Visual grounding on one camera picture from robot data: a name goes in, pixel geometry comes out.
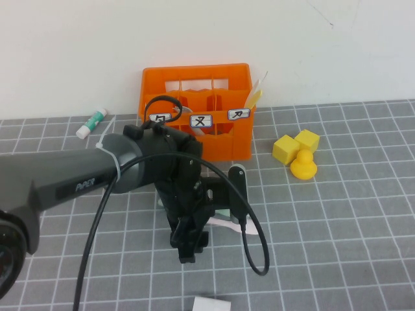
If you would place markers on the grey grid table mat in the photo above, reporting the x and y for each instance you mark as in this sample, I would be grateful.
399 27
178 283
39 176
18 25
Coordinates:
324 243

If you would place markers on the white green glue stick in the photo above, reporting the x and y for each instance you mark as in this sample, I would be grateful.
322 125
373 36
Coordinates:
90 124

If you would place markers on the grey plastic fork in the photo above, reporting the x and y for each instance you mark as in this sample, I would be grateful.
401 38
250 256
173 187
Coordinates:
184 110

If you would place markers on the yellow plastic knife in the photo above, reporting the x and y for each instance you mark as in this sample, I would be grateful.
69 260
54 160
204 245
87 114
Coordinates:
254 98

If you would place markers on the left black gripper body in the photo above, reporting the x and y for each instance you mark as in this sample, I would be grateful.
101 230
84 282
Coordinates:
184 204

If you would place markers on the white label spoon character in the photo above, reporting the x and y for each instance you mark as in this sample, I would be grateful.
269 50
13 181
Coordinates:
160 119

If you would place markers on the white label knife character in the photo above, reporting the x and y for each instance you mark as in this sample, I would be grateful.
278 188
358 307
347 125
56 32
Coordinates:
238 114

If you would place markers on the yellow rubber duck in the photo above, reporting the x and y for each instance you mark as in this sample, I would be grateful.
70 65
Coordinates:
303 168

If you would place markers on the mint green plastic spoon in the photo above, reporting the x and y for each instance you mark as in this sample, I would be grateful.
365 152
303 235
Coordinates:
223 214

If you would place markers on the white label fork character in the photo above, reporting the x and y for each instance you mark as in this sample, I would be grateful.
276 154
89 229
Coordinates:
201 120

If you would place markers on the pink plastic spoon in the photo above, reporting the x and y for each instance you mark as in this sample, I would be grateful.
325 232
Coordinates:
227 223

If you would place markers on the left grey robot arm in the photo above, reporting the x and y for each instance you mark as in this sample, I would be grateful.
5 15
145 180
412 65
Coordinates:
48 171

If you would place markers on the orange plastic cutlery holder crate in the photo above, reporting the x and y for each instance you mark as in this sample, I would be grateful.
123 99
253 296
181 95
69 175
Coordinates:
233 84

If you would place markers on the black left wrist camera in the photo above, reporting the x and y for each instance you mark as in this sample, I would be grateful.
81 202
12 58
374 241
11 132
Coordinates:
238 194

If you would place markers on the white zip tie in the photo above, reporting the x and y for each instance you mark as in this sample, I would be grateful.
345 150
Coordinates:
115 165

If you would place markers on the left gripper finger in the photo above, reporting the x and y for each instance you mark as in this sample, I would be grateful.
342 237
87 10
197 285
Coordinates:
202 241
188 252

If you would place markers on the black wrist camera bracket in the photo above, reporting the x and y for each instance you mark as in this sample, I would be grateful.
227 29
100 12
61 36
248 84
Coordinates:
218 192

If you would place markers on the white paper card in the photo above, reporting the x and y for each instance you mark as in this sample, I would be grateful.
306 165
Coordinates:
210 304

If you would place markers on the yellow foam cube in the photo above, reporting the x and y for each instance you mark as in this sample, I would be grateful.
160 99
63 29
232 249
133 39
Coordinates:
308 139
284 149

